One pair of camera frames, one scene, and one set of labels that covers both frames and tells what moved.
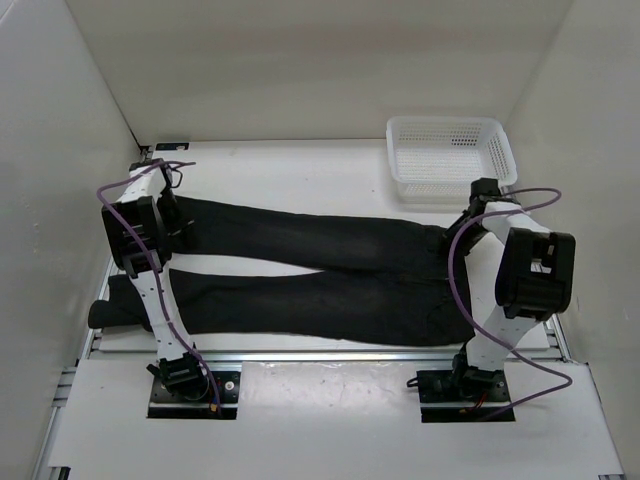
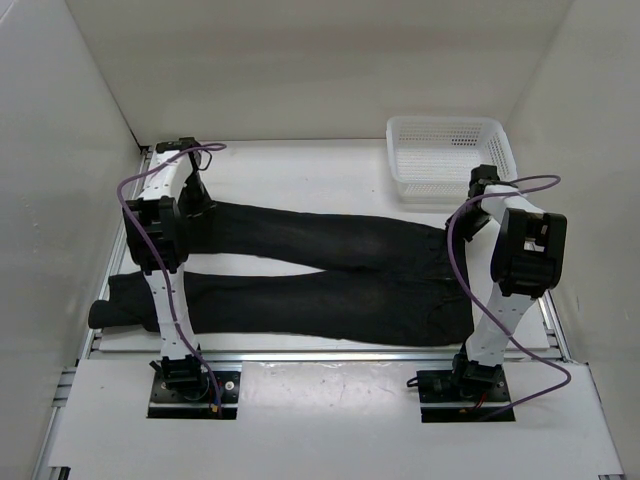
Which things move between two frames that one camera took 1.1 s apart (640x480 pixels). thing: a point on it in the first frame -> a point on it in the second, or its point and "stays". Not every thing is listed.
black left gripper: [178, 226] -> [204, 207]
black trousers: [374, 281] stays
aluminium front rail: [314, 356] stays
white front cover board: [324, 420] stays
